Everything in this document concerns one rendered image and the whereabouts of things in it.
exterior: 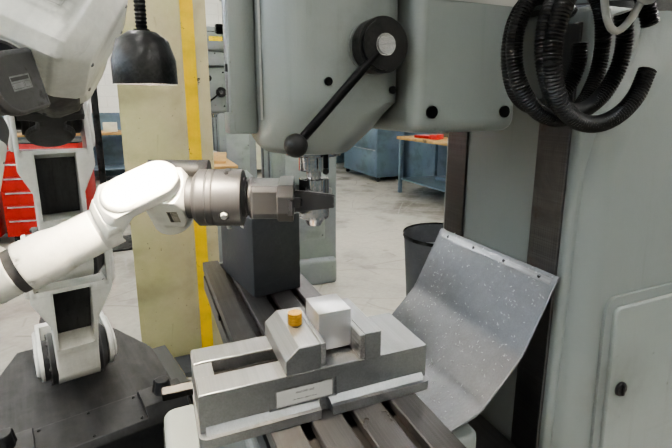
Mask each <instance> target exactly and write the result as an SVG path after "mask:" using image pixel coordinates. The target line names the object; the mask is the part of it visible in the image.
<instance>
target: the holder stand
mask: <svg viewBox="0 0 672 448"><path fill-rule="evenodd" d="M221 238H222V256H223V269H224V270H225V271H226V272H227V273H228V274H229V275H230V276H232V277H233V278H234V279H235V280H236V281H237V282H238V283H239V284H240V285H241V286H242V287H244V288H245V289H246V290H247V291H248V292H249V293H250V294H251V295H252V296H253V297H255V298H256V297H260V296H265V295H269V294H273V293H277V292H281V291H285V290H289V289H293V288H297V287H300V241H299V213H298V212H295V211H294V221H278V220H277V219H252V218H250V217H249V215H248V217H247V218H246V220H245V224H244V225H243V226H231V229H227V227H226V226H221Z"/></svg>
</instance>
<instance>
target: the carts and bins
mask: <svg viewBox="0 0 672 448"><path fill-rule="evenodd" d="M441 228H442V229H443V223H439V222H430V223H419V224H413V225H410V226H407V227H405V228H404V229H403V236H404V248H405V276H406V296H407V295H408V293H409V292H410V291H411V290H412V288H413V287H414V285H415V283H416V281H417V279H418V277H419V275H420V273H421V271H422V268H423V266H424V264H425V262H426V260H427V258H428V255H429V253H430V251H431V249H432V247H433V245H434V242H435V240H436V238H437V236H438V234H439V231H440V229H441Z"/></svg>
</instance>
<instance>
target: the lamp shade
mask: <svg viewBox="0 0 672 448"><path fill-rule="evenodd" d="M110 62H111V72H112V83H113V84H118V85H153V86H163V85H178V75H177V61H176V59H175V56H174V54H173V51H172V49H171V46H170V44H169V41H167V40H166V39H165V38H163V37H162V36H160V35H159V34H158V33H156V32H153V31H150V30H149V29H144V28H134V29H133V30H128V31H126V32H125V33H123V34H122V35H120V36H119V37H118V38H116V39H115V42H114V46H113V50H112V55H111V59H110Z"/></svg>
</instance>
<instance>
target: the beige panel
mask: <svg viewBox="0 0 672 448"><path fill-rule="evenodd" d="M145 1H146V3H145V5H146V7H145V9H146V14H147V15H146V17H147V20H146V21H147V24H146V25H147V26H148V27H147V29H149V30H150V31H153V32H156V33H158V34H159V35H160V36H162V37H163V38H165V39H166V40H167V41H169V44H170V46H171V49H172V51H173V54H174V56H175V59H176V61H177V75H178V85H163V86H153V85H118V84H117V91H118V102H119V112H120V122H121V133H122V143H123V154H124V164H125V173H126V172H128V171H130V170H132V169H134V168H137V167H139V166H141V165H143V164H145V163H147V161H148V160H210V162H211V168H212V169H214V154H213V136H212V118H211V100H210V82H209V64H208V46H207V28H206V10H205V0H145ZM127 5H128V7H127V11H126V19H125V26H124V28H123V33H125V32H126V31H128V30H133V29H134V28H136V27H135V25H136V23H135V18H134V17H135V15H134V12H135V11H134V10H133V9H134V8H135V7H134V6H133V5H134V2H133V0H128V4H127ZM123 33H122V34H123ZM122 34H121V35H122ZM130 226H131V237H132V247H133V258H134V268H135V278H136V289H137V299H138V310H139V320H140V330H141V341H142V342H143V343H145V344H147V345H149V346H150V347H151V348H156V347H159V346H163V345H166V347H167V348H168V350H169V351H170V353H171V354H172V356H173V357H174V359H175V360H176V362H177V363H178V365H179V366H180V368H181V369H182V371H183V372H184V374H185V375H186V377H187V378H188V377H192V369H191V356H190V351H191V350H195V349H200V348H205V347H210V346H215V345H220V344H223V341H222V338H221V335H220V332H219V330H218V327H217V324H216V321H215V318H214V315H213V312H212V310H211V307H210V304H209V301H208V298H207V295H206V292H205V290H204V278H203V276H204V272H203V262H209V261H217V260H218V262H219V245H218V227H217V226H199V225H198V224H197V223H196V222H195V221H194V219H193V222H192V224H191V225H190V226H189V227H188V228H187V229H186V230H185V231H183V232H181V233H178V234H174V235H167V234H163V233H161V232H159V231H158V230H157V229H156V228H155V226H154V224H153V222H152V221H151V219H150V217H149V215H148V214H147V212H146V211H145V212H143V213H141V214H139V215H137V216H135V217H133V218H132V220H131V221H130Z"/></svg>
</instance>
